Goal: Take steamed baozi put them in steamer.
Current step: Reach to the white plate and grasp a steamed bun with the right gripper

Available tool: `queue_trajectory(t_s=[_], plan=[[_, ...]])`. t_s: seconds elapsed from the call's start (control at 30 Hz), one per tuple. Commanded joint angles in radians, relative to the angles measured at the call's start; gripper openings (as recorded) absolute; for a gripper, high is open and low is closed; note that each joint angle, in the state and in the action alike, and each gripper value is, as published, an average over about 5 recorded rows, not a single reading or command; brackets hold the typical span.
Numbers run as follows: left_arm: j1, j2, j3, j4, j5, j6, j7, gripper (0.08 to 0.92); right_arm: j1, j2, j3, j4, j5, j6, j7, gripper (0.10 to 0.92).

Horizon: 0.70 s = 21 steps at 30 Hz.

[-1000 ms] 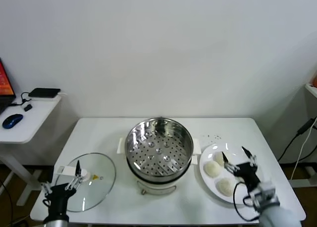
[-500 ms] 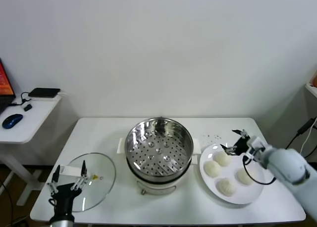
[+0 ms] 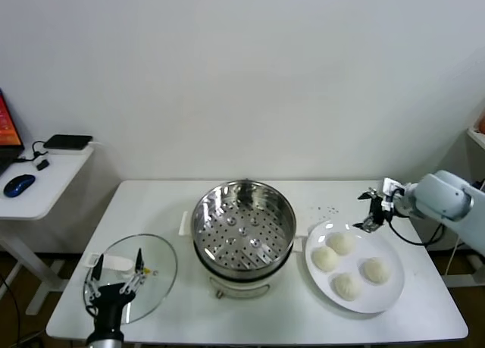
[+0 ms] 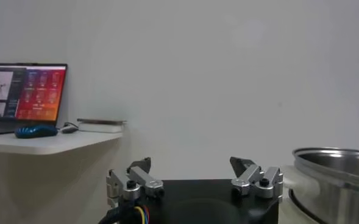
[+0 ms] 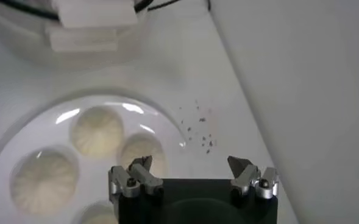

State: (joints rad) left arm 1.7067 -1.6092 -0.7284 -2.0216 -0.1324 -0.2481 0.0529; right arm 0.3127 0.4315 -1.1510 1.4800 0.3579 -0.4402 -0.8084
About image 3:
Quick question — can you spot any white wall cable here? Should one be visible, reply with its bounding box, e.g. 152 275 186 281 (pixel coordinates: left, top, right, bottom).
446 232 462 277

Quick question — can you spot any white electric cooker base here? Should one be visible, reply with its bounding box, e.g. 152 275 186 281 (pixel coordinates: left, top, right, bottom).
178 210 310 300

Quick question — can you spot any round glass pot lid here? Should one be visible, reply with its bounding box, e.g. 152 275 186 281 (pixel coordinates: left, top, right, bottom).
83 233 179 324

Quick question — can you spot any black wall power cable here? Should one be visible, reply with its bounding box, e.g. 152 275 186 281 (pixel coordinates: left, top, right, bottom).
424 222 446 247

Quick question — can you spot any white lid handle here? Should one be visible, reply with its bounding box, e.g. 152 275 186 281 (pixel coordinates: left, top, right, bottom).
83 252 134 279

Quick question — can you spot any white table foot frame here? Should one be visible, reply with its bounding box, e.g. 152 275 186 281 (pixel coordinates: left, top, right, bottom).
445 255 485 288

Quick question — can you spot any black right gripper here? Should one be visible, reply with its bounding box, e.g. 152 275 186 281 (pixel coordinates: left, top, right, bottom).
352 190 397 234

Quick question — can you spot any large white plate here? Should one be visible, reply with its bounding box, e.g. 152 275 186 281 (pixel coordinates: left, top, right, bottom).
305 219 405 314

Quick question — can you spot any white shelf board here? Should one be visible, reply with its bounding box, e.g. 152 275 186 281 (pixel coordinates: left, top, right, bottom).
466 130 485 152

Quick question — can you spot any flat black device box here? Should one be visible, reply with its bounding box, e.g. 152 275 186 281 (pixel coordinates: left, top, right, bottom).
43 134 94 151

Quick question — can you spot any thin black usb cable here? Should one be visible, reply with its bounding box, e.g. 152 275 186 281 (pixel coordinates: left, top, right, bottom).
14 140 49 163

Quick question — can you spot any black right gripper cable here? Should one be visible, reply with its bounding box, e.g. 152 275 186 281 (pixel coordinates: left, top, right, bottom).
385 187 425 246

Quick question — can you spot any white side desk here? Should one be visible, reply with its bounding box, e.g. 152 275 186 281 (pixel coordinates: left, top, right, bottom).
0 145 95 315

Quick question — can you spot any blue computer mouse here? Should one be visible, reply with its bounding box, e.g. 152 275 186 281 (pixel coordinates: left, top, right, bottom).
3 174 36 197

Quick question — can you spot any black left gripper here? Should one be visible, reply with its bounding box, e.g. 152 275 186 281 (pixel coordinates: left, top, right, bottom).
84 248 147 332

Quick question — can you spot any stainless steel steamer basket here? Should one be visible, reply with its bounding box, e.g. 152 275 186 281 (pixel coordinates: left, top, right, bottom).
190 180 297 275

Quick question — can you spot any black floor cable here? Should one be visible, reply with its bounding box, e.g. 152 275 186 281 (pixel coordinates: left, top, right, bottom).
0 274 20 348

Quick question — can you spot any black laptop with red screen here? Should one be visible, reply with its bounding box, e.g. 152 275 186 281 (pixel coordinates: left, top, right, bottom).
0 88 26 174

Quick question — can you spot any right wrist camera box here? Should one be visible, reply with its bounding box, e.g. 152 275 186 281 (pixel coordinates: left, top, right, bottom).
381 177 403 208

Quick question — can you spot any round white steamed baozi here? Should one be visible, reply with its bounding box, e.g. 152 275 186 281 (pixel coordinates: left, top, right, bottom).
362 257 392 284
311 246 341 272
332 271 363 302
326 232 356 256

